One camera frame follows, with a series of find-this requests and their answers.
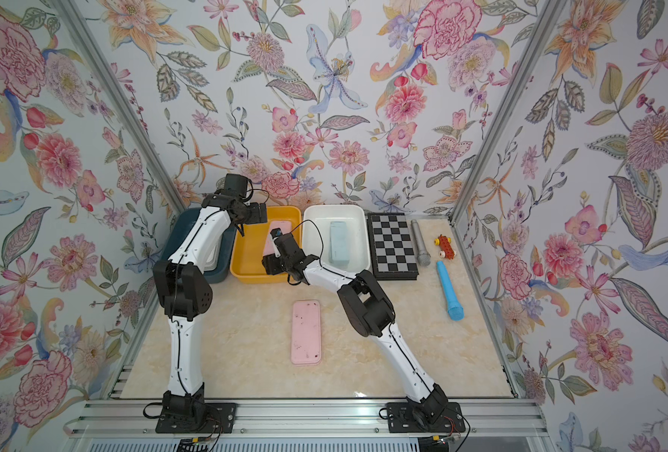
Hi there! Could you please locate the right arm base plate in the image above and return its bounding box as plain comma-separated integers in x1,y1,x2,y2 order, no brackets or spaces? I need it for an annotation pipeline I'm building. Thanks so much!
378,400,468,434

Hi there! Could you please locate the pink pencil case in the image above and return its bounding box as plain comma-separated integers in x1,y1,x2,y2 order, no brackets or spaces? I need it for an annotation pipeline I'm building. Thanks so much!
290,299,323,365
262,220,292,256

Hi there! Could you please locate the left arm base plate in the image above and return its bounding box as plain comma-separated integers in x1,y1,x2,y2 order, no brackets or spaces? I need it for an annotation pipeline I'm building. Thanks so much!
155,402,238,435

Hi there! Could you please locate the light blue pencil case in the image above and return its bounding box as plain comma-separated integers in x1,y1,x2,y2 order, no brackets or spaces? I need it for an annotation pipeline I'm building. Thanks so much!
329,220,350,267

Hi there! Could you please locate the aluminium front rail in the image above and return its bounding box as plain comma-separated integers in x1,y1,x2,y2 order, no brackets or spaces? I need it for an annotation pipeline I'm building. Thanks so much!
63,399,549,439

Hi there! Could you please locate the white storage box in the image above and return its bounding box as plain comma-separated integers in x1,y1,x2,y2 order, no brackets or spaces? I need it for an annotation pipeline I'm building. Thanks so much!
300,205,371,273

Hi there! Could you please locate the yellow storage box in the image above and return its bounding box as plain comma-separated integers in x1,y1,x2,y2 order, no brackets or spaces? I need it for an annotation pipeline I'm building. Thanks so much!
229,206,302,284

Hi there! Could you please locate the aluminium corner post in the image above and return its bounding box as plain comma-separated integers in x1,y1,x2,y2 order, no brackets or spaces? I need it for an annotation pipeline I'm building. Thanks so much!
448,0,567,228
51,0,186,214

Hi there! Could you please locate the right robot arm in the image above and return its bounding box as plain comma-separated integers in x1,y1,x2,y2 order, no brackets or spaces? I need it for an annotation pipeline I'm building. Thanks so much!
262,228,449,431

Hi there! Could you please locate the red toy brick car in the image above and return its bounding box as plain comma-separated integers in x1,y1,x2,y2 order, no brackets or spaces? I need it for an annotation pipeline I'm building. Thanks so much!
434,235,457,260

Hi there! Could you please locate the white pencil case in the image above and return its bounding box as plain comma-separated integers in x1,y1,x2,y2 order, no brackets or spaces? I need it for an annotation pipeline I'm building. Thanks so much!
205,237,229,271

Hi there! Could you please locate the left aluminium corner post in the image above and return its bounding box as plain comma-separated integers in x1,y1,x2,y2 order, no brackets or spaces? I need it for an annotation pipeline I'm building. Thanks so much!
51,0,186,214

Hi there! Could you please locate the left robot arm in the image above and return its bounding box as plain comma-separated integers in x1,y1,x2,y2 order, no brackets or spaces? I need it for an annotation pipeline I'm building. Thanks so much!
153,174,267,434

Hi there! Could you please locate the dark teal storage box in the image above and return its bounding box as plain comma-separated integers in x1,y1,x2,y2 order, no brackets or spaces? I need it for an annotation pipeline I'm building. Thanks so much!
159,207,238,284

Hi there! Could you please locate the right aluminium corner post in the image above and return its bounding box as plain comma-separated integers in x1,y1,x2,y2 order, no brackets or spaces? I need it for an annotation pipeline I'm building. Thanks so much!
448,0,567,228

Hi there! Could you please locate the black silver chessboard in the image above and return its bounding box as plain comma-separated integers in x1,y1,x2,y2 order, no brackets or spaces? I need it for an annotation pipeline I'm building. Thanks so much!
366,213,419,281

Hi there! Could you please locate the silver toy microphone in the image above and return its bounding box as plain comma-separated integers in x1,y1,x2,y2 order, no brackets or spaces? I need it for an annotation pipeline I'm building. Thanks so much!
410,220,431,267

